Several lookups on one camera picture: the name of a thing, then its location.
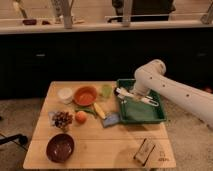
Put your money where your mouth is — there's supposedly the dark brown bowl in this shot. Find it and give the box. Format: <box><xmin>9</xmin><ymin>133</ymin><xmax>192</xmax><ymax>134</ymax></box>
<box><xmin>46</xmin><ymin>134</ymin><xmax>75</xmax><ymax>163</ymax></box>

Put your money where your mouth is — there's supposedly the orange bowl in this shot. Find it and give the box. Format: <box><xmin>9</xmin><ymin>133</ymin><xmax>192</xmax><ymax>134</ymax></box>
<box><xmin>73</xmin><ymin>86</ymin><xmax>97</xmax><ymax>106</ymax></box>

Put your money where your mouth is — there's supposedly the green plastic tray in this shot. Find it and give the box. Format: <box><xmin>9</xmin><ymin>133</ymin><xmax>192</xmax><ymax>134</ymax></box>
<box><xmin>116</xmin><ymin>78</ymin><xmax>167</xmax><ymax>124</ymax></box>

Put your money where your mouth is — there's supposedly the dark dish on counter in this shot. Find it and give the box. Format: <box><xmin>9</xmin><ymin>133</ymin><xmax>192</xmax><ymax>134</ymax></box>
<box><xmin>22</xmin><ymin>19</ymin><xmax>37</xmax><ymax>25</ymax></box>

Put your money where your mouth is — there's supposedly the blue sponge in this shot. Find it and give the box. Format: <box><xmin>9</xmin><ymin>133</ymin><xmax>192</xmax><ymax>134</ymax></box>
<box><xmin>102</xmin><ymin>113</ymin><xmax>120</xmax><ymax>128</ymax></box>

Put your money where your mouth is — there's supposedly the green pepper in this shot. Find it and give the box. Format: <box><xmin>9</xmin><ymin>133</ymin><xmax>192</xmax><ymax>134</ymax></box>
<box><xmin>75</xmin><ymin>107</ymin><xmax>97</xmax><ymax>117</ymax></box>

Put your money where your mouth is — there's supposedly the wooden folding table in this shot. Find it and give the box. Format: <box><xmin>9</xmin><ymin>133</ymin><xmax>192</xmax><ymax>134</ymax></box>
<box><xmin>23</xmin><ymin>81</ymin><xmax>176</xmax><ymax>169</ymax></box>

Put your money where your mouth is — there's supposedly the black office chair base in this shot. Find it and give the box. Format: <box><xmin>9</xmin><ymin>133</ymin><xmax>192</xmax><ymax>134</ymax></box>
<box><xmin>0</xmin><ymin>134</ymin><xmax>28</xmax><ymax>145</ymax></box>

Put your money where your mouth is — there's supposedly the white cup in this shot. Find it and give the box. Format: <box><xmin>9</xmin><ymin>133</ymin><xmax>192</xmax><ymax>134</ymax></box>
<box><xmin>58</xmin><ymin>88</ymin><xmax>73</xmax><ymax>104</ymax></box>

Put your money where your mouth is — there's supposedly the orange fruit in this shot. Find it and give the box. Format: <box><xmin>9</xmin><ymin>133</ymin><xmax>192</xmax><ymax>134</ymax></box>
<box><xmin>75</xmin><ymin>111</ymin><xmax>87</xmax><ymax>124</ymax></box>

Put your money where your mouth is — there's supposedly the light green cup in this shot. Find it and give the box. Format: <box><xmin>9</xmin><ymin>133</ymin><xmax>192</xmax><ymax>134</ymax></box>
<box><xmin>101</xmin><ymin>84</ymin><xmax>112</xmax><ymax>98</ymax></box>

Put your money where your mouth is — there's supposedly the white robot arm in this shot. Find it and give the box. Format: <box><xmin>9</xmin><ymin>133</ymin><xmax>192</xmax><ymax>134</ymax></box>
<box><xmin>133</xmin><ymin>59</ymin><xmax>213</xmax><ymax>129</ymax></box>

